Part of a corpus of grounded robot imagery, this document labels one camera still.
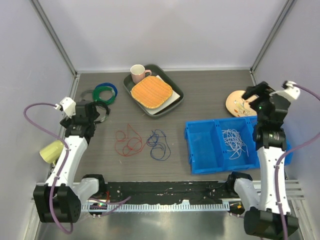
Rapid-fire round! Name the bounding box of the white thin cable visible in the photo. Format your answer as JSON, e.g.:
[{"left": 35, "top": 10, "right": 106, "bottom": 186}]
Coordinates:
[{"left": 221, "top": 128, "right": 250, "bottom": 160}]

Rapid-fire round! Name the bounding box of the blue thin cable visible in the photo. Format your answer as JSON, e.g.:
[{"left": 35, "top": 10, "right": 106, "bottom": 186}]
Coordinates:
[{"left": 146, "top": 129, "right": 172, "bottom": 161}]

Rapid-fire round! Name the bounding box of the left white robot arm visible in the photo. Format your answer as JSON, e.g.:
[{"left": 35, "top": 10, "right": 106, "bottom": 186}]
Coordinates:
[{"left": 33, "top": 98, "right": 110, "bottom": 224}]

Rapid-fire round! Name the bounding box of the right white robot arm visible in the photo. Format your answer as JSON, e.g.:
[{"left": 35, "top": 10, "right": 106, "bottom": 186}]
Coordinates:
[{"left": 225, "top": 81, "right": 301, "bottom": 240}]

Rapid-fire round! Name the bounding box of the beige painted plate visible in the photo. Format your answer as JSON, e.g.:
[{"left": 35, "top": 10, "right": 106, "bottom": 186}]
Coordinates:
[{"left": 225, "top": 90, "right": 258, "bottom": 117}]

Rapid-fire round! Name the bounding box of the yellow-green paper cup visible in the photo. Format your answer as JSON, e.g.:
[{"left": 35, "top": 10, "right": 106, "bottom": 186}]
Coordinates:
[{"left": 39, "top": 140, "right": 64, "bottom": 166}]

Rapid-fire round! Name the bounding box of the blue plastic bin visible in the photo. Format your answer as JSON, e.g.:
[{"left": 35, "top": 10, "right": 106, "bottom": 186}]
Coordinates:
[{"left": 184, "top": 116, "right": 292, "bottom": 175}]

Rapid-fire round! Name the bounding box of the orange woven mat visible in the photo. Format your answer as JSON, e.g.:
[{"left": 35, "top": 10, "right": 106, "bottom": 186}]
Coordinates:
[{"left": 131, "top": 76, "right": 173, "bottom": 109}]

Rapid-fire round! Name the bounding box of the pink ceramic mug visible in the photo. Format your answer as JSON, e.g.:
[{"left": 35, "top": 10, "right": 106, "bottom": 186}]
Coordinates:
[{"left": 130, "top": 64, "right": 152, "bottom": 84}]

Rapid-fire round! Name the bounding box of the dark grey tray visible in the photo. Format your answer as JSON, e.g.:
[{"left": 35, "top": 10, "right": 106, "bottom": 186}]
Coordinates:
[{"left": 134, "top": 64, "right": 184, "bottom": 119}]

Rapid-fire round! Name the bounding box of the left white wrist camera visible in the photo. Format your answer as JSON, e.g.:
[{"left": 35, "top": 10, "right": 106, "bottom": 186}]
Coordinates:
[{"left": 54, "top": 97, "right": 76, "bottom": 119}]

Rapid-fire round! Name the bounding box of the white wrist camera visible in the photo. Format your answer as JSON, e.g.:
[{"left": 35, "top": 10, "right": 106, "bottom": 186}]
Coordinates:
[
  {"left": 269, "top": 81, "right": 301, "bottom": 102},
  {"left": 54, "top": 97, "right": 76, "bottom": 119}
]

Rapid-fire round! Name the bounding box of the black coiled cable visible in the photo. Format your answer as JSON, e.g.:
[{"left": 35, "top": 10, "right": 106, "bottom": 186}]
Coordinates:
[{"left": 92, "top": 101, "right": 111, "bottom": 125}]

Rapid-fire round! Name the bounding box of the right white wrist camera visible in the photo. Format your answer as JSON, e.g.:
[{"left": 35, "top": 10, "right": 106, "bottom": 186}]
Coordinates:
[{"left": 269, "top": 81, "right": 301, "bottom": 102}]

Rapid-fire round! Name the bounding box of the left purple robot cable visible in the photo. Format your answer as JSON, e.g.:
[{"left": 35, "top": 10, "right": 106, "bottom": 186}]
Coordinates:
[{"left": 23, "top": 102, "right": 75, "bottom": 235}]

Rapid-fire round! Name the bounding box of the grey coiled cable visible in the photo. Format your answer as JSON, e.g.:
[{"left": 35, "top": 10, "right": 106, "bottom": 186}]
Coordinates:
[{"left": 81, "top": 89, "right": 95, "bottom": 102}]

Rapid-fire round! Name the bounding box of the blue coiled cable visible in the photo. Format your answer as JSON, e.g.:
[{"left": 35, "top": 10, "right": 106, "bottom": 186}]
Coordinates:
[{"left": 94, "top": 81, "right": 118, "bottom": 101}]

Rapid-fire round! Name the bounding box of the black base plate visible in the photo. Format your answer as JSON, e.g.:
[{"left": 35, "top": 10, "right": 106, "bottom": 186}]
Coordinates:
[{"left": 92, "top": 181, "right": 239, "bottom": 205}]

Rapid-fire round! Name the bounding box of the grey slotted cable duct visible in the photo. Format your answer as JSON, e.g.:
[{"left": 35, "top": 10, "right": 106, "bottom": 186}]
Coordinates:
[{"left": 81, "top": 201, "right": 230, "bottom": 214}]

